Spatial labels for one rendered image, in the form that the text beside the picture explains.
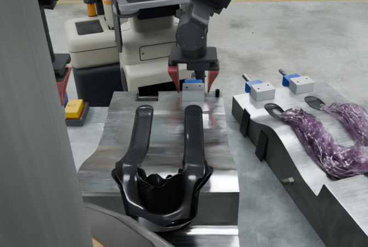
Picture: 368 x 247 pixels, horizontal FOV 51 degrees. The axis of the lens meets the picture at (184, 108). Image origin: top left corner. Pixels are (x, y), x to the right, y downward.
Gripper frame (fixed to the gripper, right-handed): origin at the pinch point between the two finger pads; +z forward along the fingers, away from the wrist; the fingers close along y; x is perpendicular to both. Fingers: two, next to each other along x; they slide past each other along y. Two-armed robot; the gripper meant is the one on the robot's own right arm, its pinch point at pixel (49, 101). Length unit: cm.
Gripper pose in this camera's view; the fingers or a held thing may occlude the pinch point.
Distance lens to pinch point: 83.2
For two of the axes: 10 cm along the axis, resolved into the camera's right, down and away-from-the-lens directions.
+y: 10.0, 0.0, -0.2
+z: 0.1, 8.2, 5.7
